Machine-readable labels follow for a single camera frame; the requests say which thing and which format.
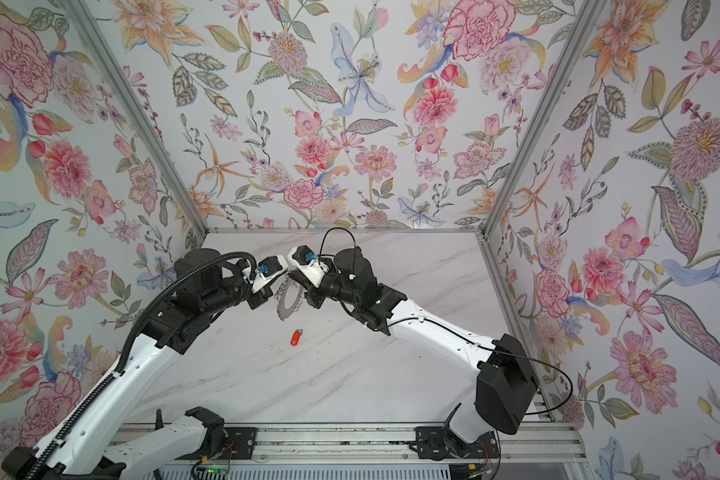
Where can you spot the right aluminium corner post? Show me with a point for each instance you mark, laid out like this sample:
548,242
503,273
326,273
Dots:
581,29

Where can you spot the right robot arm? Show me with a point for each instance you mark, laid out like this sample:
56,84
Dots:
503,376

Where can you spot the red key tag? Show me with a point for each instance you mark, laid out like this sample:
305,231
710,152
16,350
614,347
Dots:
296,337

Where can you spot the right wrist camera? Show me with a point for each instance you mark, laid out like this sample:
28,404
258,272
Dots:
306,267

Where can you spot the aluminium corner post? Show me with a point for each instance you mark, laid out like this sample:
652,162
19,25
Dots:
81,18
581,29

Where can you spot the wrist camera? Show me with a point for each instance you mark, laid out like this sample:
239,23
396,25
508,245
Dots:
306,267
268,271

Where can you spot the left aluminium corner post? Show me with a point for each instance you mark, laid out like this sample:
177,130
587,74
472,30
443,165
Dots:
81,18

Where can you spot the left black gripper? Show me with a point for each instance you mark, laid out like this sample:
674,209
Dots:
262,296

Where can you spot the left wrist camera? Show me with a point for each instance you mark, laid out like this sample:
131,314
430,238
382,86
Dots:
268,271

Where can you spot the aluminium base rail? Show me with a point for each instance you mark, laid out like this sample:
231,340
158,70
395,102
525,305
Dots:
540,450

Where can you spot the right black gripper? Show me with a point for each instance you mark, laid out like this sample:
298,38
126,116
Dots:
315,298

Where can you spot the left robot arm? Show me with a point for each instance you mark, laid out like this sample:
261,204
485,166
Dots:
207,284

